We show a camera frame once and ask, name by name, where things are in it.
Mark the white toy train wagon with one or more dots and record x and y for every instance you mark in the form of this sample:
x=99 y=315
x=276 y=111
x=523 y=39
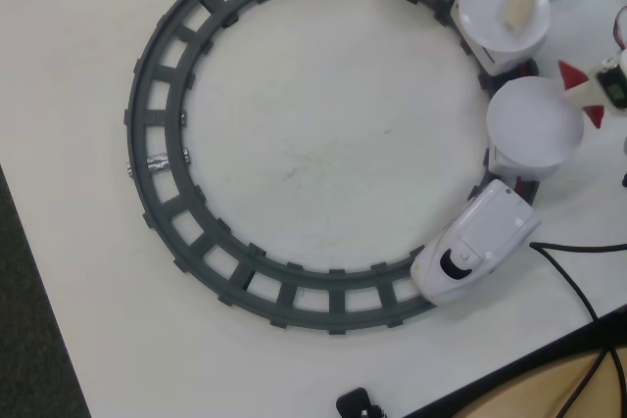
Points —
x=519 y=172
x=490 y=58

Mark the white Shinkansen toy locomotive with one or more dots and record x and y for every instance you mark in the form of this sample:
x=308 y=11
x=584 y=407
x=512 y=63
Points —
x=482 y=237

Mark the light wooden furniture board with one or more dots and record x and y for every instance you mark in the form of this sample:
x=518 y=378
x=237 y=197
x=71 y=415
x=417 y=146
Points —
x=539 y=388

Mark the white round plate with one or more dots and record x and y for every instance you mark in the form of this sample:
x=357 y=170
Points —
x=480 y=12
x=531 y=124

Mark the silver foil tape piece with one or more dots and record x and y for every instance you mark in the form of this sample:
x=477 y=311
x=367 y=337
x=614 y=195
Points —
x=159 y=163

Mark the grey circular toy train track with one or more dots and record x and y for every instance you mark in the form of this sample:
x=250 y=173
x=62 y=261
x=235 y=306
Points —
x=169 y=95

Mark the beige egg sushi toy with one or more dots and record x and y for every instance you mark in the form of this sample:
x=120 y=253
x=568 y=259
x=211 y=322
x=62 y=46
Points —
x=518 y=4

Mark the small black device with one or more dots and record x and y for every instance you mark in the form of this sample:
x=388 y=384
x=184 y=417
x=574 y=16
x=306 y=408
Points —
x=355 y=401

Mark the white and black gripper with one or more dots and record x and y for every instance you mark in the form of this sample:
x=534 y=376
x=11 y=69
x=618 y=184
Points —
x=589 y=92

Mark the red tuna sushi toy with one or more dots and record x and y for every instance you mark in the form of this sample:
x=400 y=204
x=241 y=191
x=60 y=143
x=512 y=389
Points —
x=570 y=73

